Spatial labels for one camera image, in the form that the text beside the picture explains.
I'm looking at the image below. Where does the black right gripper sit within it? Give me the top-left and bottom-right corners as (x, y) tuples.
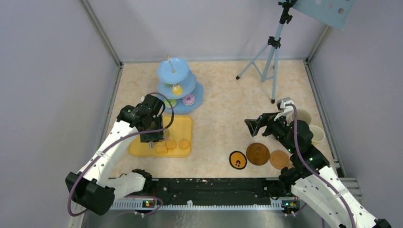
(244, 110), (296, 153)

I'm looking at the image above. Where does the green glazed donut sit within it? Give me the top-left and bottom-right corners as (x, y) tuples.
(164, 99), (177, 108)

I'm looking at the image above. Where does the purple donut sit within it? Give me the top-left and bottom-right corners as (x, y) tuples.
(182, 94), (195, 106)

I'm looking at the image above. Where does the yellow cupcake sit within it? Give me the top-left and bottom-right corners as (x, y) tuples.
(172, 84), (183, 96)

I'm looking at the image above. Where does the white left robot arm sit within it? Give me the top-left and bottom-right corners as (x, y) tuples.
(65, 92), (167, 217)

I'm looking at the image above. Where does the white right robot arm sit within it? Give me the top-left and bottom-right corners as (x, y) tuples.
(244, 113), (391, 228)

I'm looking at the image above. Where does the round orange cookie left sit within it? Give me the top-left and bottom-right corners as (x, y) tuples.
(165, 139), (177, 150)

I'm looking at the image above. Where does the dark brown wooden saucer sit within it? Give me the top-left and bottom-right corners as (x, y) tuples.
(246, 142), (270, 166)

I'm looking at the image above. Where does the yellow serving tray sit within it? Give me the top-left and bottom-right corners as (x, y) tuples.
(128, 115), (193, 158)

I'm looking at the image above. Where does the cream cup rear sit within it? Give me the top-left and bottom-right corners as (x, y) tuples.
(297, 109), (312, 125)

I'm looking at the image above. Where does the cream cup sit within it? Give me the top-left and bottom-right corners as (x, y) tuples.
(297, 109), (312, 125)
(309, 125), (326, 145)

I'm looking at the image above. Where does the light brown wooden coaster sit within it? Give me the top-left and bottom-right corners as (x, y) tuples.
(270, 150), (290, 170)

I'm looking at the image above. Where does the black and yellow round coaster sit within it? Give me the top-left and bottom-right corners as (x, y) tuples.
(229, 151), (248, 170)

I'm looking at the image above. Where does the cream cup front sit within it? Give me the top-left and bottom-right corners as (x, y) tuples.
(309, 125), (326, 145)

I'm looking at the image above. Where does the light blue tripod stand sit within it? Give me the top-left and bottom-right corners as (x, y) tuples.
(236, 0), (297, 104)

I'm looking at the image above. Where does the blue three-tier cake stand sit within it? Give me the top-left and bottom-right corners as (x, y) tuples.
(156, 57), (204, 114)

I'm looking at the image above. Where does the light blue perforated panel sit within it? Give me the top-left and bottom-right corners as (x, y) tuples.
(292, 0), (355, 31)

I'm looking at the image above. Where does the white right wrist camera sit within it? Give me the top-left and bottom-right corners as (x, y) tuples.
(276, 97), (294, 113)

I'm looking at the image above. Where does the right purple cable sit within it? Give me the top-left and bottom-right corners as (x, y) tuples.
(285, 103), (356, 228)

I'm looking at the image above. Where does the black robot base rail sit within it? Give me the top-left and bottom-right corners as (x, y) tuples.
(132, 178), (294, 201)

